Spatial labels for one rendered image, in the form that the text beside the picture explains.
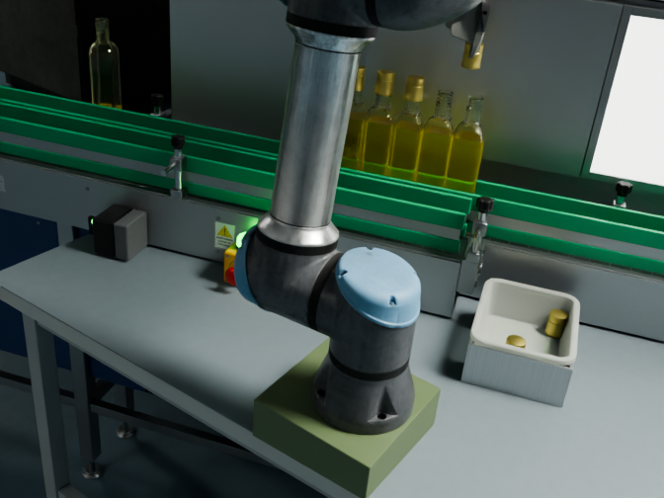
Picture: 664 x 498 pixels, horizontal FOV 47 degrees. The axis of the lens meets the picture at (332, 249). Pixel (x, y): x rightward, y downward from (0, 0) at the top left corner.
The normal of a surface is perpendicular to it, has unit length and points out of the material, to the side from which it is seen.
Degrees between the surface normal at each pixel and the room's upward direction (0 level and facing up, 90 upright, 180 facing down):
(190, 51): 90
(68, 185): 90
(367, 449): 3
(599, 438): 0
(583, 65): 90
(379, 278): 10
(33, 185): 90
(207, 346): 0
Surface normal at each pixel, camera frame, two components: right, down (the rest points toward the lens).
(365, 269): 0.20, -0.79
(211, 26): -0.31, 0.44
